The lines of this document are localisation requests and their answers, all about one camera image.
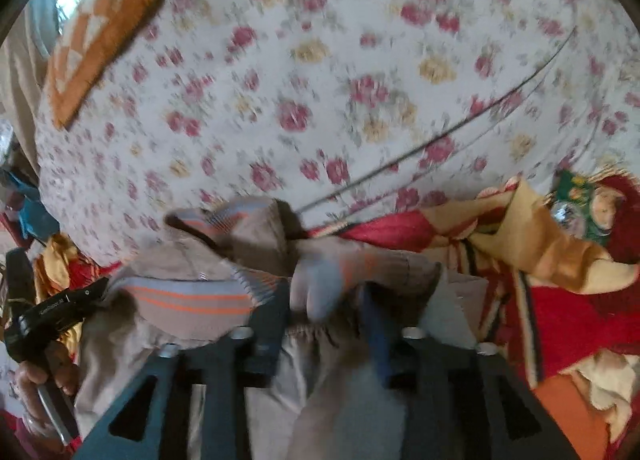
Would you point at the white floral quilt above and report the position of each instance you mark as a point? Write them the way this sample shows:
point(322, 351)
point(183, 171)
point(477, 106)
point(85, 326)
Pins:
point(325, 90)

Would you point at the orange checkered cushion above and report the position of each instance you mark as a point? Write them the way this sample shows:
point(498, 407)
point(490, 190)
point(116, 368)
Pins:
point(115, 25)

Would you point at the person's left hand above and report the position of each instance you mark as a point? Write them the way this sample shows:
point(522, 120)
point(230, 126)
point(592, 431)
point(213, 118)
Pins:
point(65, 372)

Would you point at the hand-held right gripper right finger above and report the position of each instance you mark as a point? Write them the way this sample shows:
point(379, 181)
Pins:
point(380, 346)

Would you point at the blue plastic bag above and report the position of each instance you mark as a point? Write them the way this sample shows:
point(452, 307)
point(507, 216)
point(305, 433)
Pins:
point(37, 217)

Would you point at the beige jacket with striped cuffs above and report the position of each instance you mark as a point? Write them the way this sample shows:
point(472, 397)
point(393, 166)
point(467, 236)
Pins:
point(320, 390)

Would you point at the orange yellow red patterned blanket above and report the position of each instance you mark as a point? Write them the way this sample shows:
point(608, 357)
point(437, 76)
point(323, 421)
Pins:
point(565, 320)

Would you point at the beige curtain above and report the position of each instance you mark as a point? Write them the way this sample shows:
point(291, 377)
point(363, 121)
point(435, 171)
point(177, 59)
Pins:
point(22, 75)

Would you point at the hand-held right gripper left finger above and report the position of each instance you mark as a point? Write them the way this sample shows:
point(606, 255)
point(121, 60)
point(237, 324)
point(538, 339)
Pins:
point(272, 335)

